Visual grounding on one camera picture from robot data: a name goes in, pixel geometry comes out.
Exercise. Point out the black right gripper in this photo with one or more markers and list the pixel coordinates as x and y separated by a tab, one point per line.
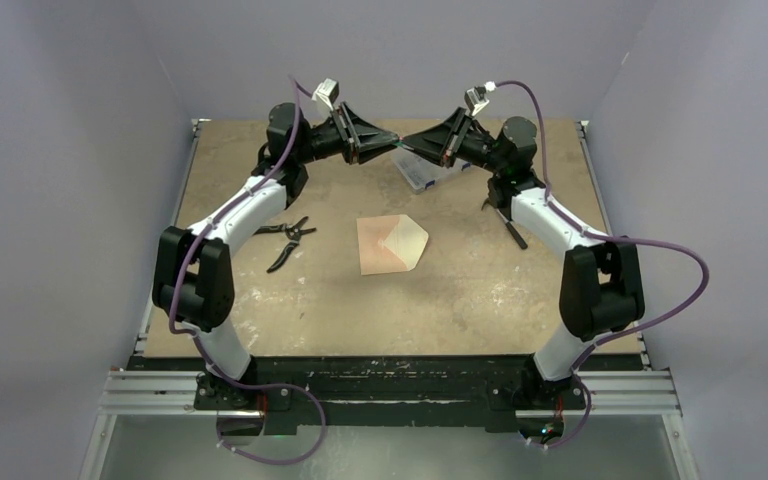
444	143

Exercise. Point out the aluminium extrusion frame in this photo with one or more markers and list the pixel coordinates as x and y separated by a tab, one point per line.
472	292

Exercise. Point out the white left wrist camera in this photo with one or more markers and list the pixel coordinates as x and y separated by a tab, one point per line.
325	96

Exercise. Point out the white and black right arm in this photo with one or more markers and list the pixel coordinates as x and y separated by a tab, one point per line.
601	287

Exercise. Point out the pink and cream envelope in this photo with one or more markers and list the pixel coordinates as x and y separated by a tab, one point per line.
389	244

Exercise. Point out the small black hammer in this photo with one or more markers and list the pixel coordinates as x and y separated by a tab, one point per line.
508	223

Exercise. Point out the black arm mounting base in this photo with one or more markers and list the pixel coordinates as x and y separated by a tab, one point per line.
497	393

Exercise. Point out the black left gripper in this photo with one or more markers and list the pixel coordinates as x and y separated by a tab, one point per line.
358	139

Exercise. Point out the clear plastic organizer box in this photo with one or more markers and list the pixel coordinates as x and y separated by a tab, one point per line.
422	175

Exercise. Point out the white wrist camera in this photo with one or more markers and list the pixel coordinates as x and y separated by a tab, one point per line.
476	97
325	96

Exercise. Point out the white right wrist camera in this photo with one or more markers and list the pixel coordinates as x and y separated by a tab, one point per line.
476	97

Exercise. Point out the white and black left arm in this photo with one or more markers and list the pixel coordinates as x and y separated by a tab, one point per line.
193	281

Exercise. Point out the black pruning shears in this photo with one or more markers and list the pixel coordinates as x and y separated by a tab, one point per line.
293	232

